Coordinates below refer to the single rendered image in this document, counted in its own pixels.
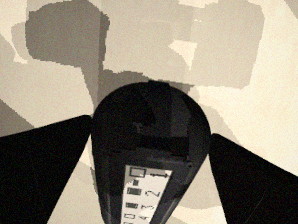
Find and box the dark grey switch unit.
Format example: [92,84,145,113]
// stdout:
[90,80,212,224]

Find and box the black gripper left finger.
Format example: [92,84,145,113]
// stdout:
[0,115,92,224]

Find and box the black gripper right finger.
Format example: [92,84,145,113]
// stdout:
[208,132,298,224]

